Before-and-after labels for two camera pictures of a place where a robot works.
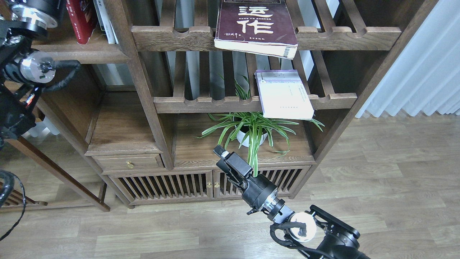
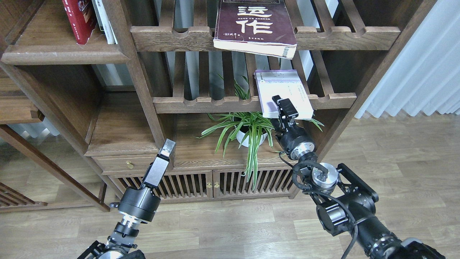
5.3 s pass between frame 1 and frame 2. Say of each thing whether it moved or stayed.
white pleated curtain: stayed
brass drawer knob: stayed
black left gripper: moved
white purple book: stayed
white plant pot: stayed
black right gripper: moved
